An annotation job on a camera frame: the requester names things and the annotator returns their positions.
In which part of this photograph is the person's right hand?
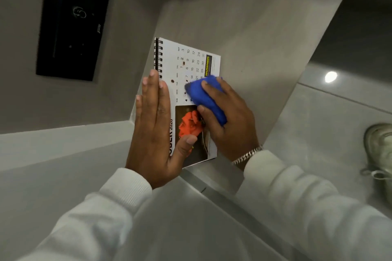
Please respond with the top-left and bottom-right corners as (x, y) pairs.
(196, 77), (264, 165)

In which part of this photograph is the person's left hand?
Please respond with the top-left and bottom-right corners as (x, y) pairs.
(125, 69), (198, 190)

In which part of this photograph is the blue cleaning cloth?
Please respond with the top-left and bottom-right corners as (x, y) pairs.
(184, 75), (228, 127)

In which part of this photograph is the white spiral-bound desk calendar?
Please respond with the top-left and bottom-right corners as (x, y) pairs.
(130, 37), (222, 169)

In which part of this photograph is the person's left forearm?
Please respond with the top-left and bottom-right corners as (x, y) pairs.
(17, 167), (154, 261)

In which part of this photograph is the person's right forearm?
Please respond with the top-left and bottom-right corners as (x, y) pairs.
(236, 150), (392, 261)

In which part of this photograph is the grey-green shoe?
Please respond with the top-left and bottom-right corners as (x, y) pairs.
(360, 123), (392, 182)

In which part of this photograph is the silver chain bracelet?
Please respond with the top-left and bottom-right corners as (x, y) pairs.
(232, 145), (264, 166)

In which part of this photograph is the black wall control panel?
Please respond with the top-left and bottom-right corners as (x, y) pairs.
(36, 0), (115, 82)

